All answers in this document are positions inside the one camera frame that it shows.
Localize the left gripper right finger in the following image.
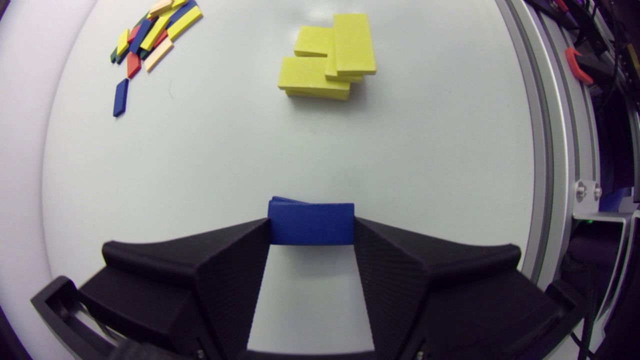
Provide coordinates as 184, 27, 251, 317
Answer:
353, 217, 565, 360

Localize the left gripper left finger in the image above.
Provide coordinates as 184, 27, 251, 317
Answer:
79, 218, 272, 360

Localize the red wooden block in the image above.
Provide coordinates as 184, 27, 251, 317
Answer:
126, 51, 142, 80

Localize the pile of wooden blocks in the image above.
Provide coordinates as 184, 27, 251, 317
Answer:
109, 0, 199, 65

